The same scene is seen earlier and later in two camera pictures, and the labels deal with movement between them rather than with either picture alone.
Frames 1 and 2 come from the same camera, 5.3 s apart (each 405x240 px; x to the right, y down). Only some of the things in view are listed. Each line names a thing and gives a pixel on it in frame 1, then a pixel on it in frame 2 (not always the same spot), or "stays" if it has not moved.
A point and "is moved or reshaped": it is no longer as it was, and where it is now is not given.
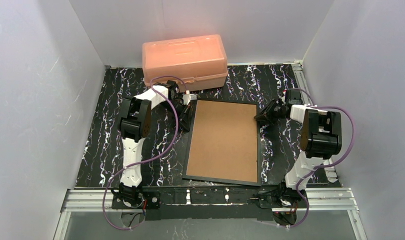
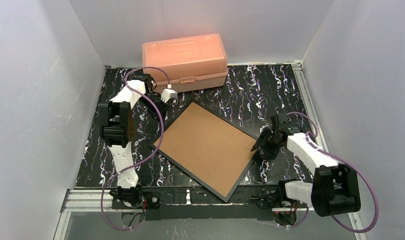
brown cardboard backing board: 224,143 is moved or reshaped
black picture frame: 187,177 to 218,194
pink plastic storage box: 199,61 stays
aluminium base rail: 315,200 stays
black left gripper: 182,108 to 159,101
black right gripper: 275,108 to 266,144
